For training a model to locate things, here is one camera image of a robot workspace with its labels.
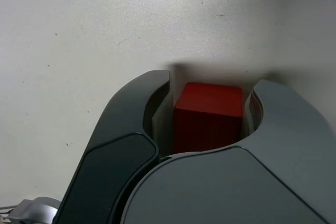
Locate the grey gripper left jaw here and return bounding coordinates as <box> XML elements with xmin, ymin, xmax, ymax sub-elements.
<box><xmin>54</xmin><ymin>69</ymin><xmax>176</xmax><ymax>224</ymax></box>

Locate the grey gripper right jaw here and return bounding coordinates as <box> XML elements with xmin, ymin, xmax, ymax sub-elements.
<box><xmin>120</xmin><ymin>79</ymin><xmax>336</xmax><ymax>224</ymax></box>

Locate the red cube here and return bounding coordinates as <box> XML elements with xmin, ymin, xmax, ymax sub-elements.
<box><xmin>173</xmin><ymin>82</ymin><xmax>244</xmax><ymax>155</ymax></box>

